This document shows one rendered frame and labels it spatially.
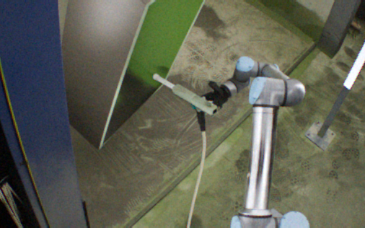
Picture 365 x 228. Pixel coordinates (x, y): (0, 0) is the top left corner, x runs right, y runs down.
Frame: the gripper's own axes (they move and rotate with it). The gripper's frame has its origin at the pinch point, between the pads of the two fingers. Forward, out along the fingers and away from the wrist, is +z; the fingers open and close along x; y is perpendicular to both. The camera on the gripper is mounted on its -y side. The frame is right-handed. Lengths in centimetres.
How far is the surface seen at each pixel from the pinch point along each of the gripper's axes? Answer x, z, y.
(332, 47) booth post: 23, -174, 55
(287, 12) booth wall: 69, -168, 35
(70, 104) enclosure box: 37, 52, -16
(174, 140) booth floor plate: 41, -10, 54
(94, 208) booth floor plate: 34, 62, 56
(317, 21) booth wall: 38, -171, 34
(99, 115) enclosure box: 14, 47, -17
